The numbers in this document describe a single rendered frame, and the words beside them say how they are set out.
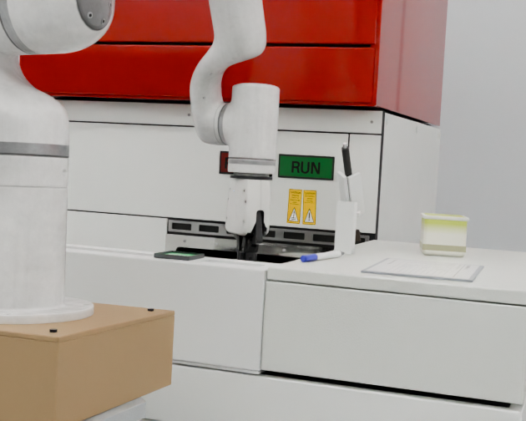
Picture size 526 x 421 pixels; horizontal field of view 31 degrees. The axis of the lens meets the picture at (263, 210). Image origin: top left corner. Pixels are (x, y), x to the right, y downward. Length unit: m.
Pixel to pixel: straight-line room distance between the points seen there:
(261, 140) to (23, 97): 0.62
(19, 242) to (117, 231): 1.01
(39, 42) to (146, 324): 0.35
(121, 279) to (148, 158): 0.71
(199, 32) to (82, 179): 0.43
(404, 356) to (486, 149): 2.14
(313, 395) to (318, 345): 0.07
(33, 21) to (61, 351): 0.36
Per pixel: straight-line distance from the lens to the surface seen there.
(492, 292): 1.23
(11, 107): 1.10
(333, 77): 1.87
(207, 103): 1.69
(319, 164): 1.91
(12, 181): 1.10
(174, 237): 2.02
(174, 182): 2.03
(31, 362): 1.02
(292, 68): 1.89
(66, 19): 1.08
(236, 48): 1.60
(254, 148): 1.64
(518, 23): 3.37
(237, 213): 1.66
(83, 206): 2.14
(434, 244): 1.62
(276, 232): 1.94
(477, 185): 3.35
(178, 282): 1.34
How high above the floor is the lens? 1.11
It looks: 3 degrees down
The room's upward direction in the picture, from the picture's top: 3 degrees clockwise
